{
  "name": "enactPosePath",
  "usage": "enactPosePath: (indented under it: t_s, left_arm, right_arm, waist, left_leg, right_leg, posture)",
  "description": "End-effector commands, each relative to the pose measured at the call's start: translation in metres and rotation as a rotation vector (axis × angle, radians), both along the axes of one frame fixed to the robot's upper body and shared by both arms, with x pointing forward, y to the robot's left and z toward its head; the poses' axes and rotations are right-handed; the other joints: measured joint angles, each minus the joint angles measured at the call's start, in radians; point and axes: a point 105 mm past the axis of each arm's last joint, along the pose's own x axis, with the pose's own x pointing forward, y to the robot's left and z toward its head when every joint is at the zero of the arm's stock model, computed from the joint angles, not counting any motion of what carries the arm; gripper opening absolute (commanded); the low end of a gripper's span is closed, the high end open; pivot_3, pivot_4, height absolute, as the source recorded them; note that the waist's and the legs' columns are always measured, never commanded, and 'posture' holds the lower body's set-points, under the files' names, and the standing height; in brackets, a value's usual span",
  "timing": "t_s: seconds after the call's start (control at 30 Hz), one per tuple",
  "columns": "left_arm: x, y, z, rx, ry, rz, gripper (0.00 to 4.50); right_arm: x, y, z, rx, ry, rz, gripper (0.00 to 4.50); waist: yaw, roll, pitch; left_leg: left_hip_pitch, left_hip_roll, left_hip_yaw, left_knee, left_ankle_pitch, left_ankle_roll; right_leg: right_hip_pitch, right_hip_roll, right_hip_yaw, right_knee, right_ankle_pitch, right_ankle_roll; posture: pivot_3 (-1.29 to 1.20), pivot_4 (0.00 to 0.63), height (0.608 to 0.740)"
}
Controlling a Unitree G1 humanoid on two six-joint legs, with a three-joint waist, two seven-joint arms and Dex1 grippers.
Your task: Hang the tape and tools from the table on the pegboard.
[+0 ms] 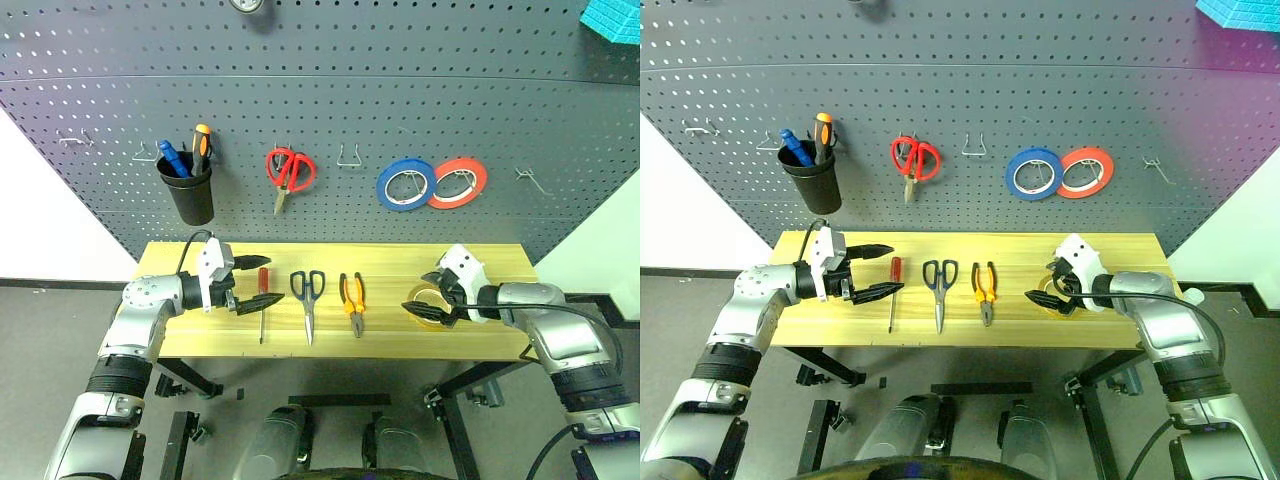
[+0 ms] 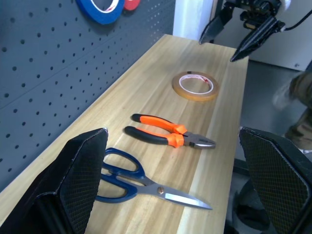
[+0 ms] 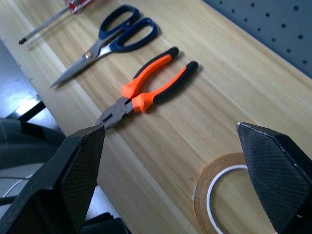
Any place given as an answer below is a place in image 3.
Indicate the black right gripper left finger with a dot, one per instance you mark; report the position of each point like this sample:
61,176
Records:
73,185

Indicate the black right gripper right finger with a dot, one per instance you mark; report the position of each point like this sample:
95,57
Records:
275,180

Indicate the dark rounded robot body part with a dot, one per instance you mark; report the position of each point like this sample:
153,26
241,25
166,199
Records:
22,146

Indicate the brown tape roll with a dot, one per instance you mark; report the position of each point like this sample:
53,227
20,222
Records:
207,192

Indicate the orange and black pliers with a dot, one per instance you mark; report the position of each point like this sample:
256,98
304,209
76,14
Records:
143,90

